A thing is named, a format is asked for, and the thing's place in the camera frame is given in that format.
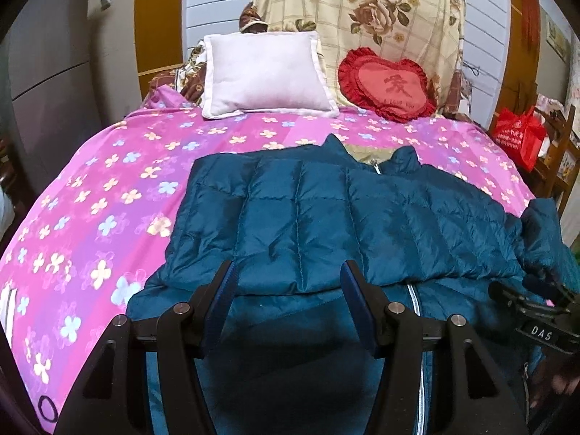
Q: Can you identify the cream rose-print blanket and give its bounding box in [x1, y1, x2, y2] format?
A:
[252, 0, 465, 107]

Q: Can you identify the teal quilted puffer jacket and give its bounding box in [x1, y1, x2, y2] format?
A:
[128, 137, 579, 434]

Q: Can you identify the pink floral bed sheet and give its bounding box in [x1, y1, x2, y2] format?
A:
[1, 87, 532, 431]

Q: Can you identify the brown floral folded quilt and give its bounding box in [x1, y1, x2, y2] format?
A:
[142, 2, 268, 105]

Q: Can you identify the black hair tie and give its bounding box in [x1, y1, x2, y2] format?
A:
[37, 394, 59, 423]

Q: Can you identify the white square pillow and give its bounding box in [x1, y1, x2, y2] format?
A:
[202, 32, 339, 120]

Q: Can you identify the grey wardrobe cabinet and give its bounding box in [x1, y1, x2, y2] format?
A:
[1, 0, 142, 192]

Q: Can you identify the red heart-shaped cushion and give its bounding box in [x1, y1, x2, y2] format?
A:
[337, 47, 436, 124]

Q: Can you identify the red plastic shopping bag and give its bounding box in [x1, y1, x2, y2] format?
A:
[492, 106, 547, 173]

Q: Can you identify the wooden shelf rack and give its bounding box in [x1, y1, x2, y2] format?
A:
[529, 94, 579, 217]

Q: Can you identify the person's right hand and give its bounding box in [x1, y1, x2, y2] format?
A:
[530, 352, 579, 409]

